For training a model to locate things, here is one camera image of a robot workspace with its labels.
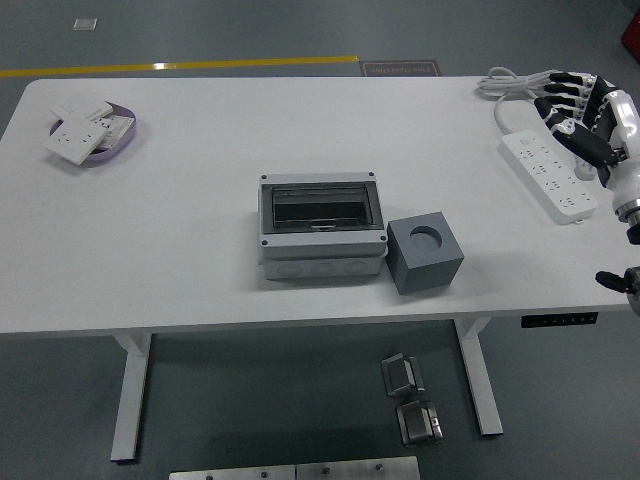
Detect grey cube with round recess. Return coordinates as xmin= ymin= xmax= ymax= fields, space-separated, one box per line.
xmin=387 ymin=211 xmax=464 ymax=297

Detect grey junction box clear lid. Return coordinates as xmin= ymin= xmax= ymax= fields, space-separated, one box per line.
xmin=257 ymin=171 xmax=389 ymax=281

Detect metal bracket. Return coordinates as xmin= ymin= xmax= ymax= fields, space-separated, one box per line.
xmin=395 ymin=399 xmax=445 ymax=447
xmin=380 ymin=352 xmax=426 ymax=399

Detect purple oval tray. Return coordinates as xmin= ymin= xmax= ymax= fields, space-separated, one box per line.
xmin=48 ymin=102 xmax=139 ymax=164

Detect dark floor sign orange text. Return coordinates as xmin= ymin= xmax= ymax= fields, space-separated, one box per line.
xmin=359 ymin=59 xmax=444 ymax=79

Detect black table control panel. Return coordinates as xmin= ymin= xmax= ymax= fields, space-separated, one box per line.
xmin=520 ymin=311 xmax=600 ymax=330

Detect white power strip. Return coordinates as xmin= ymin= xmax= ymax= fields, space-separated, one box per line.
xmin=497 ymin=128 xmax=600 ymax=225

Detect white wall switch panel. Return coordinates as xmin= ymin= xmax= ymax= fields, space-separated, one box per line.
xmin=48 ymin=94 xmax=114 ymax=121

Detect yellow floor tape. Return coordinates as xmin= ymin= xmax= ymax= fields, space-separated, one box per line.
xmin=0 ymin=54 xmax=360 ymax=79

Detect grey metal plate with bolts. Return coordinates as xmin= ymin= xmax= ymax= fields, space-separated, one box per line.
xmin=168 ymin=455 xmax=421 ymax=480

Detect red object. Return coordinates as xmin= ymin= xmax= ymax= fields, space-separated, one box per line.
xmin=619 ymin=9 xmax=640 ymax=51

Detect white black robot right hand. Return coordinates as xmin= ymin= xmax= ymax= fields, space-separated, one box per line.
xmin=533 ymin=71 xmax=640 ymax=216

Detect white table leg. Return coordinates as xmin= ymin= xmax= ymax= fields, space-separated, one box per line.
xmin=109 ymin=332 xmax=154 ymax=462
xmin=452 ymin=317 xmax=504 ymax=437

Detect white power cord with plug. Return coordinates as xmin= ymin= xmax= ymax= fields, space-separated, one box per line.
xmin=475 ymin=67 xmax=599 ymax=181

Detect white wall socket panel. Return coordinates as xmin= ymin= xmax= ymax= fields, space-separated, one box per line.
xmin=42 ymin=115 xmax=112 ymax=166

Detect white socket panel grey print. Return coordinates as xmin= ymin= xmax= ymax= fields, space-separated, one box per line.
xmin=92 ymin=113 xmax=135 ymax=150

